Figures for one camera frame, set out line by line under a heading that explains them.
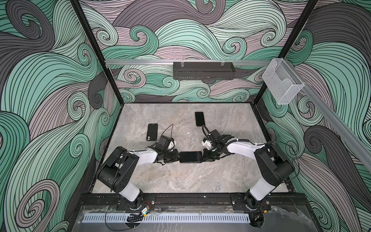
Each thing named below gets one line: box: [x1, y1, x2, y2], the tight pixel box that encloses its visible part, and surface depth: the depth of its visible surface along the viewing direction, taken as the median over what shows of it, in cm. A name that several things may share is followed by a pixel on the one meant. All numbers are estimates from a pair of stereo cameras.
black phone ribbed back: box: [194, 111, 206, 127], surface depth 113 cm
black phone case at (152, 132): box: [146, 123, 158, 142], surface depth 106 cm
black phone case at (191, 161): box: [179, 159, 203, 164], surface depth 89 cm
